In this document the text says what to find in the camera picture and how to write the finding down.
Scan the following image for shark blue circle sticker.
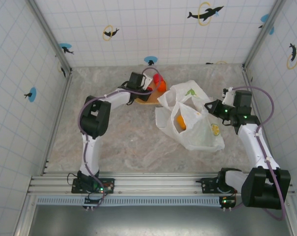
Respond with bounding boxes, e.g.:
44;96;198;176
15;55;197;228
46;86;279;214
59;43;75;55

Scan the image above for seahorse yellow ring sticker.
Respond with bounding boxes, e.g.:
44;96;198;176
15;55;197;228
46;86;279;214
286;43;297;70

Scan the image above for white slotted cable duct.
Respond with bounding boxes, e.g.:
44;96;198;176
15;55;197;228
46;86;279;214
36;196;224;206

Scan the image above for fish blue circle sticker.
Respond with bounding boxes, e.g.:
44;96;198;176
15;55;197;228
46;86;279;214
24;87;38;102

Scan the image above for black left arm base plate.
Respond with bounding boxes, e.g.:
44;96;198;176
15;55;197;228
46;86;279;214
71;177;116;195

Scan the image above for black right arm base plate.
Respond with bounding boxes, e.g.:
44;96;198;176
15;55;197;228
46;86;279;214
195;177;244;195

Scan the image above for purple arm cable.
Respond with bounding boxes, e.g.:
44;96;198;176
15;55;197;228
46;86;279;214
78;67;162;209
230;86;286;221

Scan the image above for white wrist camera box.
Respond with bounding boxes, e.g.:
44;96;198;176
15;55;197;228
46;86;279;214
222;87;236;105
141;75;154;90

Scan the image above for aluminium frame post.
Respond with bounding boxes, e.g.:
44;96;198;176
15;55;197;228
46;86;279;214
243;0;286;69
25;0;73;73

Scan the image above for small dolphin yellow ring sticker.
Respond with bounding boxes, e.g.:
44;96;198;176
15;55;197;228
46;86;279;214
103;25;120;41

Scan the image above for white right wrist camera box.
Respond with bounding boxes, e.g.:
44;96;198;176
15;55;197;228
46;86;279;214
222;87;236;105

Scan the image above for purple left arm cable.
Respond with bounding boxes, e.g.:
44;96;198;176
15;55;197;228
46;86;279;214
78;67;162;209

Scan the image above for orca yellow ring sticker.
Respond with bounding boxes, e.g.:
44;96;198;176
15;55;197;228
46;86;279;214
187;1;224;27

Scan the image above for black animal yellow ring sticker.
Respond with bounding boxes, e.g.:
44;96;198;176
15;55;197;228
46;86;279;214
57;61;67;79

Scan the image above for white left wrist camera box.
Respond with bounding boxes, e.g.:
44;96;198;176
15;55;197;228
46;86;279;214
141;75;154;90

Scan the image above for aluminium floor rail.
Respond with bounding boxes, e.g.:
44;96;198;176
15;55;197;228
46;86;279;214
41;70;74;176
242;65;274;160

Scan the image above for yellow-orange oval fruit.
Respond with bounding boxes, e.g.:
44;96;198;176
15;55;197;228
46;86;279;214
175;115;187;131

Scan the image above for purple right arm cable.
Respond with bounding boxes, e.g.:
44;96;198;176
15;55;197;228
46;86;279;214
230;86;286;221

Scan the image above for grey metal panel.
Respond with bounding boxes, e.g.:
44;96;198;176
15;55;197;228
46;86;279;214
27;204;295;236

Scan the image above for woven wooden plate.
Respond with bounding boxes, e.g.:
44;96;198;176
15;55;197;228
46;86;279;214
135;80;167;106

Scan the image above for white plastic bag citrus print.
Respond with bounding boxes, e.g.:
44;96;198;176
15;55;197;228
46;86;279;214
155;80;226;152

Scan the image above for aluminium mounting rail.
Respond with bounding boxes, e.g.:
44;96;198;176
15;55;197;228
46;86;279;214
27;171;296;197

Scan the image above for penguin blue circle sticker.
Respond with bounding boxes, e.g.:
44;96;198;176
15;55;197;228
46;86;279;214
143;56;159;66

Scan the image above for blue blob wall sticker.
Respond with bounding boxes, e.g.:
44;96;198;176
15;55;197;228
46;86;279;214
258;13;275;36

